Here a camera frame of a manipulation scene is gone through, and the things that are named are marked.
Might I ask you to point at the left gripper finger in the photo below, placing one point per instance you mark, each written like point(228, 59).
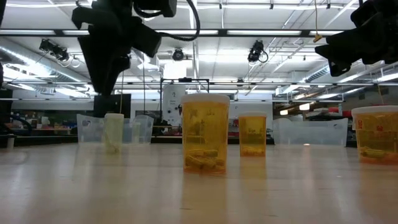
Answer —
point(115, 56)
point(94, 62)

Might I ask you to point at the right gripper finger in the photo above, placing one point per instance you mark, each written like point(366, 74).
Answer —
point(344, 35)
point(339, 51)

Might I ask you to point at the pale yellow pill bottle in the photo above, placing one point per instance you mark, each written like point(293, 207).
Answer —
point(114, 130)

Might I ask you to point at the wide amber bottle red print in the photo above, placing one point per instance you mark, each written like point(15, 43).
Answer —
point(376, 137)

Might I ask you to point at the large amber pill bottle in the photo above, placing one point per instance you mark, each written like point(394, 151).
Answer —
point(205, 130)

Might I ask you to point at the small amber pill bottle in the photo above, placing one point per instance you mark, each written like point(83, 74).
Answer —
point(252, 133)

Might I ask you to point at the black background robot arm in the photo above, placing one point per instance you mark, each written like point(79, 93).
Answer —
point(164, 127)

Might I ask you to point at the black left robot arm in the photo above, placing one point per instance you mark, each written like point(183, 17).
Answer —
point(155, 7)

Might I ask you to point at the red storage bin rack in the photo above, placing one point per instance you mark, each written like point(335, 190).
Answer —
point(334, 109)

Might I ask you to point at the clear plastic bin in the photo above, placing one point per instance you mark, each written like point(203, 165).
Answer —
point(311, 133)
point(90, 130)

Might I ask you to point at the black monitor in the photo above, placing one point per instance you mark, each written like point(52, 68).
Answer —
point(116, 105)

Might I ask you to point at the glowing ceiling lamp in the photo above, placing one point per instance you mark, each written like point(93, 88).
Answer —
point(283, 112)
point(304, 106)

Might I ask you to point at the white machine cabinet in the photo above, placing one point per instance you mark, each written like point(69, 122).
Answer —
point(172, 99)

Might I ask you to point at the black cabinet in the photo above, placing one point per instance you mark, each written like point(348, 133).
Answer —
point(5, 105)

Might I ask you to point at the black overhead beam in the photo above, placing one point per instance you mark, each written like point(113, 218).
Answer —
point(222, 32)

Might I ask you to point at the small white cylinder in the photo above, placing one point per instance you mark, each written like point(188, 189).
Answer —
point(11, 142)

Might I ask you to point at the red white equipment cart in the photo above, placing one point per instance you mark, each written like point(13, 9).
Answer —
point(234, 127)

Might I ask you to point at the round black ceiling camera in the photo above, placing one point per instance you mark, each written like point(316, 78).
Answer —
point(178, 54)

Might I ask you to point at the black stand frame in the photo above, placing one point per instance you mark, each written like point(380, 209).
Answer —
point(185, 79)

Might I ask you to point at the black aluminium table frame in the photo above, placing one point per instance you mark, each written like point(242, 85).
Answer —
point(168, 140)

